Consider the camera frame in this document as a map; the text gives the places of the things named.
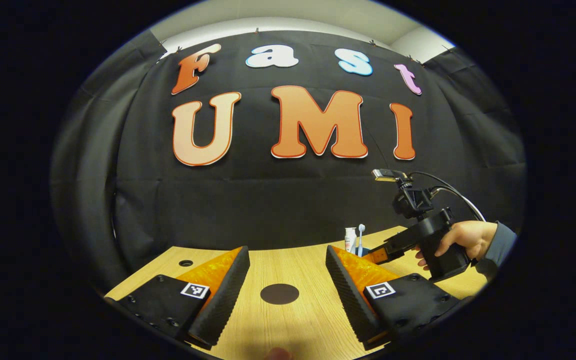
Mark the wooden desktop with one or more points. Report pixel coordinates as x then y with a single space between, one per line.
293 270

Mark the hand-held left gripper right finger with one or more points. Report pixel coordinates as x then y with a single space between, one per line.
345 290

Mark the dark brown round coaster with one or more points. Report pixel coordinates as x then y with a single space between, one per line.
279 294

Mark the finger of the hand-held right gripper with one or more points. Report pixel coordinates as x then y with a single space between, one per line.
383 255

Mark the black backdrop cloth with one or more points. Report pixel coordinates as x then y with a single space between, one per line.
268 200

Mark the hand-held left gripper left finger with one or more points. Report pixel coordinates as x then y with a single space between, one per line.
225 290

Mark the white toothbrush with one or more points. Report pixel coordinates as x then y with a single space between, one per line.
361 237

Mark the white toothpaste tube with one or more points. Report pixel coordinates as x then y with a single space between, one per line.
350 239

